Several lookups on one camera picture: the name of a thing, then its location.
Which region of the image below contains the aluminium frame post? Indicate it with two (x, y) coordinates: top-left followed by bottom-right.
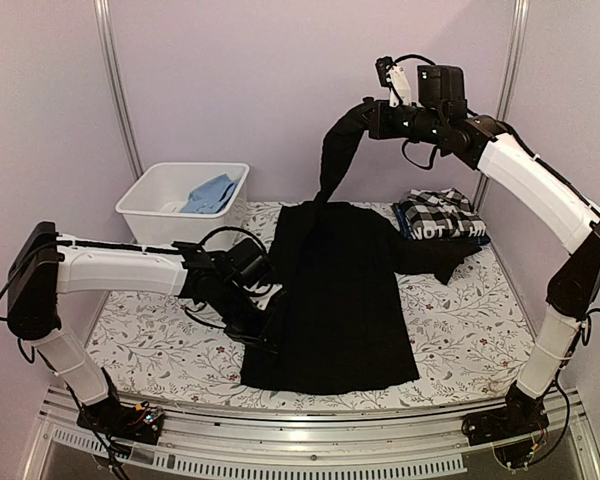
(93, 0), (144, 180)
(472, 0), (531, 201)

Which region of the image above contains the black white checkered shirt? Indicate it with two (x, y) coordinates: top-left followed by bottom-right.
(396, 188), (488, 241)

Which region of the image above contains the black long sleeve shirt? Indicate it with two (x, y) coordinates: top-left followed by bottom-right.
(240, 105), (481, 395)

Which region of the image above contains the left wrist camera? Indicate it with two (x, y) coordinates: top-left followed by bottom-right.
(246, 283), (283, 301)

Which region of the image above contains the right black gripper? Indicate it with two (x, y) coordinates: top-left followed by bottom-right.
(359, 99), (445, 144)

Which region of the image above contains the right aluminium frame post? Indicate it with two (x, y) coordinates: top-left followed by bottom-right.
(472, 0), (531, 201)

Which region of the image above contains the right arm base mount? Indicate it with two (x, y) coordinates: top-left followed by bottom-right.
(461, 400), (549, 446)

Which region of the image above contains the aluminium front rail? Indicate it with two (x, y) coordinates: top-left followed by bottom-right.
(22, 387), (600, 480)

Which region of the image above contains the dark blue folded shirt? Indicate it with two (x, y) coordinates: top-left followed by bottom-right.
(391, 203), (491, 247)

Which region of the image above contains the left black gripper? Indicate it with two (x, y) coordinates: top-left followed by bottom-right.
(213, 282), (283, 354)

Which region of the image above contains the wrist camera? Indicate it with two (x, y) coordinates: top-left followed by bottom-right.
(375, 56), (412, 107)
(246, 283), (283, 301)

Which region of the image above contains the left aluminium frame post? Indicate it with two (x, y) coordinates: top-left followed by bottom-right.
(93, 0), (144, 180)

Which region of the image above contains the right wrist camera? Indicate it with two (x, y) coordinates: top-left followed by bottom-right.
(375, 56), (412, 107)

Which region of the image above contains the light blue shirt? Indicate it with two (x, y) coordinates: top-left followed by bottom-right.
(180, 174), (238, 215)

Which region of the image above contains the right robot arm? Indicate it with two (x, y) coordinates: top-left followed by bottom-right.
(368, 56), (600, 436)

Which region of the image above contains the floral patterned tablecloth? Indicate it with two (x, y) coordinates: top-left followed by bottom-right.
(78, 200), (549, 412)

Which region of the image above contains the white plastic bin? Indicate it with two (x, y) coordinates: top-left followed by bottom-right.
(115, 162), (250, 245)

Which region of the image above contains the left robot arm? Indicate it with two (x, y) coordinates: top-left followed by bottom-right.
(0, 222), (284, 434)

